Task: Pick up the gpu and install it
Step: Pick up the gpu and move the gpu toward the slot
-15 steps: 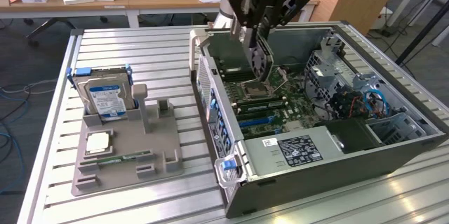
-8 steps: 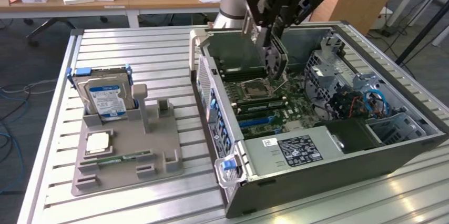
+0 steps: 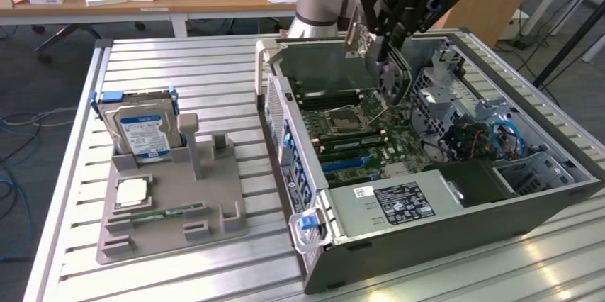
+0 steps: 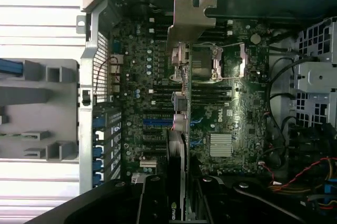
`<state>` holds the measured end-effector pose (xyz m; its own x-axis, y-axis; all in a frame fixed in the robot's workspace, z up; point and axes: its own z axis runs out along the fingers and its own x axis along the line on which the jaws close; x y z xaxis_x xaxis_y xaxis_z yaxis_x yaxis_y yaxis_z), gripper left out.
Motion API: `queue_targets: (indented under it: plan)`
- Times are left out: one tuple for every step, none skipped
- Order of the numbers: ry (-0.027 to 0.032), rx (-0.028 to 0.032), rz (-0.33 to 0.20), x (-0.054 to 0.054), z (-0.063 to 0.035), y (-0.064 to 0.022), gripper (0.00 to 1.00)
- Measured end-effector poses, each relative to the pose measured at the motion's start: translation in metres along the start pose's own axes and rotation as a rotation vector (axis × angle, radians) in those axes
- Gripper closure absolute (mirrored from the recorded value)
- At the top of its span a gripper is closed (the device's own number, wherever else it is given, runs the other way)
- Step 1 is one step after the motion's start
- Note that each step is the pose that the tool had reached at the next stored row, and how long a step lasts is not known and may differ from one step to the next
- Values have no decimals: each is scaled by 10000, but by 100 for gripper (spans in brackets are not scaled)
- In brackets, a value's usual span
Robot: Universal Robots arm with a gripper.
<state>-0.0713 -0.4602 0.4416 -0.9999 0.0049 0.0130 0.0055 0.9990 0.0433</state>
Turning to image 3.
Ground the black graphics card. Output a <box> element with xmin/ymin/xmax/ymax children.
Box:
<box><xmin>345</xmin><ymin>21</ymin><xmax>413</xmax><ymax>107</ymax></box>

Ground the tall metal disk bay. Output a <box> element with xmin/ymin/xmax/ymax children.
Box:
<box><xmin>409</xmin><ymin>66</ymin><xmax>481</xmax><ymax>136</ymax></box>

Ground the CPU socket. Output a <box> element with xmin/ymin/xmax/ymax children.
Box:
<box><xmin>323</xmin><ymin>106</ymin><xmax>369</xmax><ymax>132</ymax></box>

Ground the black tripod leg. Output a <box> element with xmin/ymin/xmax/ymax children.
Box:
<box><xmin>531</xmin><ymin>0</ymin><xmax>605</xmax><ymax>90</ymax></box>

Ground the RAM stick in slot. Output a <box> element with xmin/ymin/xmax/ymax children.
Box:
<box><xmin>323</xmin><ymin>135</ymin><xmax>385</xmax><ymax>152</ymax></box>

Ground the green motherboard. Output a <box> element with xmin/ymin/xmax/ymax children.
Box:
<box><xmin>291</xmin><ymin>84</ymin><xmax>443</xmax><ymax>189</ymax></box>

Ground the blue expansion slot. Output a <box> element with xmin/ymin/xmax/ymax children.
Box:
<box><xmin>321</xmin><ymin>155</ymin><xmax>371</xmax><ymax>172</ymax></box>

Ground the black plastic shroud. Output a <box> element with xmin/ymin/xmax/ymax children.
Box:
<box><xmin>437</xmin><ymin>159</ymin><xmax>518</xmax><ymax>208</ymax></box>

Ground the low metal disk bay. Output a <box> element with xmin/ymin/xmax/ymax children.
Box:
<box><xmin>490</xmin><ymin>151</ymin><xmax>577</xmax><ymax>197</ymax></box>

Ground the grey power supply unit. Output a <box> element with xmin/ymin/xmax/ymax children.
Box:
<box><xmin>327</xmin><ymin>169</ymin><xmax>466</xmax><ymax>238</ymax></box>

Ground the hard disk in blue caddy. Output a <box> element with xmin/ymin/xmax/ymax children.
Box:
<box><xmin>87</xmin><ymin>86</ymin><xmax>183</xmax><ymax>165</ymax></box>

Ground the grey plastic parts rack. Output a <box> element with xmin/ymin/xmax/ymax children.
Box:
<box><xmin>95</xmin><ymin>112</ymin><xmax>251</xmax><ymax>266</ymax></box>

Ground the open dark grey PC case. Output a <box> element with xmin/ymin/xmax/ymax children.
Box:
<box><xmin>253</xmin><ymin>27</ymin><xmax>605</xmax><ymax>296</ymax></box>

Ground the black office chair base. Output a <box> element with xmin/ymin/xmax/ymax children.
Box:
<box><xmin>30</xmin><ymin>21</ymin><xmax>147</xmax><ymax>64</ymax></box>

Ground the silver CPU chip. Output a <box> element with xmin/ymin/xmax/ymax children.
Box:
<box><xmin>115</xmin><ymin>179</ymin><xmax>151</xmax><ymax>208</ymax></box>

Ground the green RAM stick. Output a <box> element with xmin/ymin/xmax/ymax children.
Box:
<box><xmin>106</xmin><ymin>203</ymin><xmax>205</xmax><ymax>225</ymax></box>

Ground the blue wire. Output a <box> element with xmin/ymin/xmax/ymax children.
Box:
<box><xmin>489</xmin><ymin>121</ymin><xmax>526</xmax><ymax>157</ymax></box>

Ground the grey floor cable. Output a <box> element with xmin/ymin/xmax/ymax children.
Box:
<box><xmin>0</xmin><ymin>108</ymin><xmax>79</xmax><ymax>140</ymax></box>

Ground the blue floor cable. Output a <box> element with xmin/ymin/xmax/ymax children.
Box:
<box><xmin>0</xmin><ymin>160</ymin><xmax>34</xmax><ymax>264</ymax></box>

